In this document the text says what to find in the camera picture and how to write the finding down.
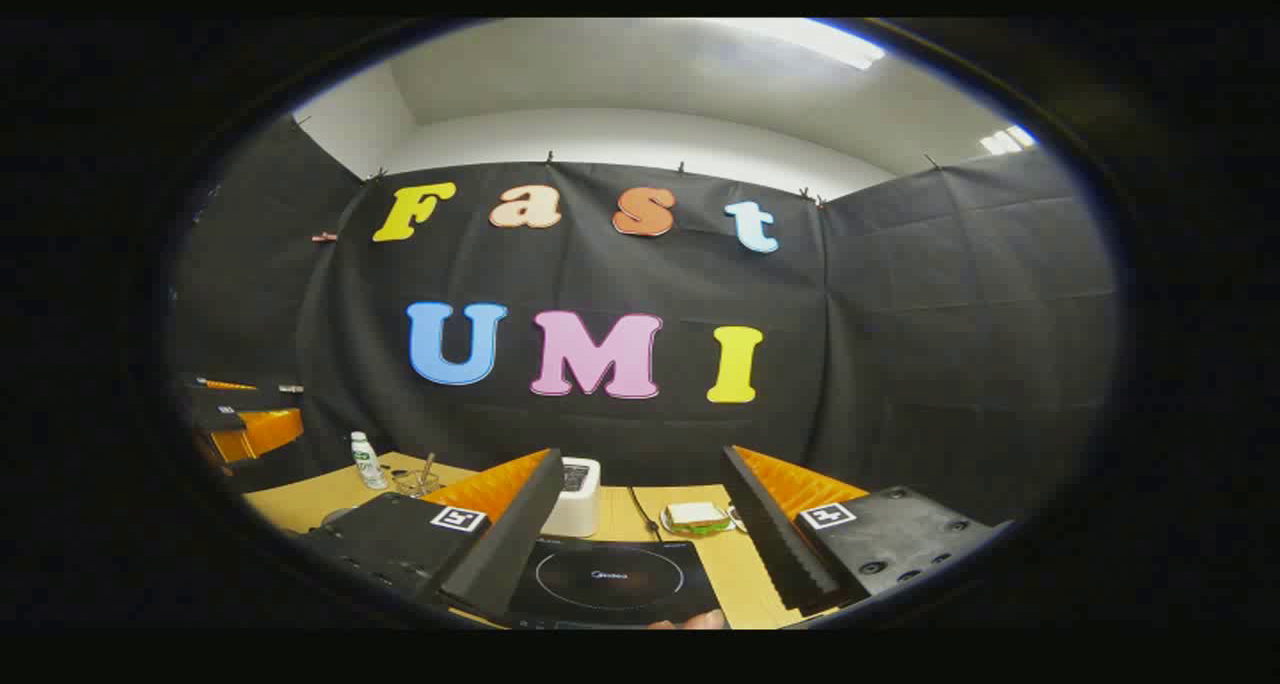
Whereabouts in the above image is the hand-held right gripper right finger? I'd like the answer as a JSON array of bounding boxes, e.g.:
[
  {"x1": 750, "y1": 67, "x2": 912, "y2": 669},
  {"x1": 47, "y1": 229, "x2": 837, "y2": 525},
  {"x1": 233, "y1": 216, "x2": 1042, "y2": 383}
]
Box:
[{"x1": 722, "y1": 446, "x2": 1001, "y2": 615}]

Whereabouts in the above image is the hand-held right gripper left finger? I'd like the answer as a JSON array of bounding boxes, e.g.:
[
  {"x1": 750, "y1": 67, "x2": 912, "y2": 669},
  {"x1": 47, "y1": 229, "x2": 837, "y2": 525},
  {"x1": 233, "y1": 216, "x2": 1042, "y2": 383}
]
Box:
[{"x1": 300, "y1": 449, "x2": 566, "y2": 617}]

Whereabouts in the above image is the black induction cooktop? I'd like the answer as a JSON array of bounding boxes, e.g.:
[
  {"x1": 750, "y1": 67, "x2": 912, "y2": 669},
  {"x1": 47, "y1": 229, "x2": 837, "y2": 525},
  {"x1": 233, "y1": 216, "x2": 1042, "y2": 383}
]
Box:
[{"x1": 508, "y1": 536, "x2": 723, "y2": 630}]

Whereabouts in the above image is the white toaster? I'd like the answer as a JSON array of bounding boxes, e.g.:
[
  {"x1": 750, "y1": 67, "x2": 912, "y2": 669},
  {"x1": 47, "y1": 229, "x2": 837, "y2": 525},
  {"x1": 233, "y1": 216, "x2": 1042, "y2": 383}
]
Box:
[{"x1": 540, "y1": 457, "x2": 602, "y2": 538}]

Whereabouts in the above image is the white plate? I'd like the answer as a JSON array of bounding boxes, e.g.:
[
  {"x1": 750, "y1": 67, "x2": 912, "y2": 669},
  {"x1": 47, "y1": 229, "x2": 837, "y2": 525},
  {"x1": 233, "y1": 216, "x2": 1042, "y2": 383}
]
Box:
[{"x1": 659, "y1": 509, "x2": 737, "y2": 538}]

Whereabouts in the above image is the sandwich with lettuce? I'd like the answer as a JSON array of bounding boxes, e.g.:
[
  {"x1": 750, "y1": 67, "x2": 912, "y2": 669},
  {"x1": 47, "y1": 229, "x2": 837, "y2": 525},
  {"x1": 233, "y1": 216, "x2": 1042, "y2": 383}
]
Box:
[{"x1": 666, "y1": 502, "x2": 728, "y2": 533}]

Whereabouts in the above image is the white green drink bottle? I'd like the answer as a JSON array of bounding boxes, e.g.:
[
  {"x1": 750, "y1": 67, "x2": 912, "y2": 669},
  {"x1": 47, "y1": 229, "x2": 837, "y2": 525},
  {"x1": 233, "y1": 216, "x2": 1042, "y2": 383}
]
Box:
[{"x1": 350, "y1": 431, "x2": 388, "y2": 491}]

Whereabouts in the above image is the black backdrop cloth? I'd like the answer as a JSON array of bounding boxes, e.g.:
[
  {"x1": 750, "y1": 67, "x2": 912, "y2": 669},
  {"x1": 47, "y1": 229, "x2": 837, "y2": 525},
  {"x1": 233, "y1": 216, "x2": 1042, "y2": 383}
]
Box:
[{"x1": 170, "y1": 114, "x2": 1119, "y2": 527}]

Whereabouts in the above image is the ceiling light panel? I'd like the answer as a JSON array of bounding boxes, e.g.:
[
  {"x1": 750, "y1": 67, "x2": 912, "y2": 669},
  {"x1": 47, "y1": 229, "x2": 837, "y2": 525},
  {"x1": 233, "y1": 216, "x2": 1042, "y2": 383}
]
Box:
[{"x1": 979, "y1": 124, "x2": 1037, "y2": 157}]

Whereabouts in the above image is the black power cable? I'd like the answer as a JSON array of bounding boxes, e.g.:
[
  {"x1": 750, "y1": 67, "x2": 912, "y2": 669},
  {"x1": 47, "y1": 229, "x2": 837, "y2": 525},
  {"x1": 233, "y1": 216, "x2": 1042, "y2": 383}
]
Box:
[{"x1": 627, "y1": 485, "x2": 663, "y2": 542}]

